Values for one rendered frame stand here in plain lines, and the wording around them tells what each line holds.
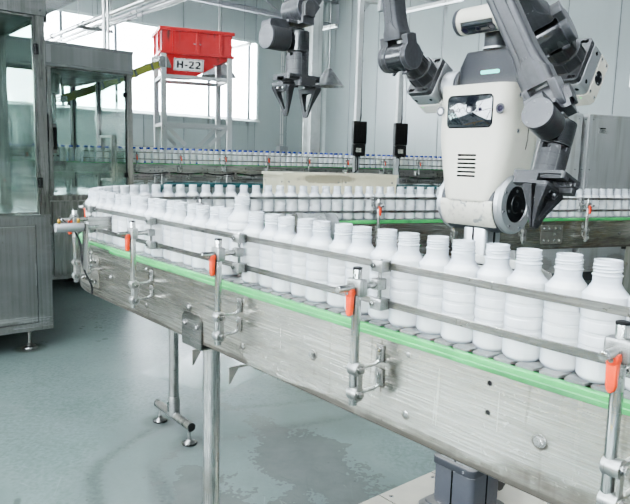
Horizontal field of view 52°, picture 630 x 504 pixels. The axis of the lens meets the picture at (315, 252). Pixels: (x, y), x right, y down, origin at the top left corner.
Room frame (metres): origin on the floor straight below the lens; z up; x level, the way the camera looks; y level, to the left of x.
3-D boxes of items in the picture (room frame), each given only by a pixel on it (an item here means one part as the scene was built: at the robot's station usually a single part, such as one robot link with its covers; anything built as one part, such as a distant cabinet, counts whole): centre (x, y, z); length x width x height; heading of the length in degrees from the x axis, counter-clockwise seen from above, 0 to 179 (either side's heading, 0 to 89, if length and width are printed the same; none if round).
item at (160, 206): (1.85, 0.45, 1.08); 0.06 x 0.06 x 0.17
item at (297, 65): (1.63, 0.06, 1.51); 0.10 x 0.07 x 0.07; 131
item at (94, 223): (2.07, 0.74, 0.96); 0.23 x 0.10 x 0.27; 130
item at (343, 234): (1.27, -0.06, 1.08); 0.06 x 0.06 x 0.17
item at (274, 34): (1.60, 0.08, 1.61); 0.12 x 0.09 x 0.12; 131
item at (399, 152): (7.90, -0.98, 1.55); 0.17 x 0.15 x 0.42; 112
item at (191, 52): (8.25, 1.59, 1.40); 0.92 x 0.72 x 2.80; 112
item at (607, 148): (7.65, -3.29, 0.96); 0.82 x 0.50 x 1.91; 112
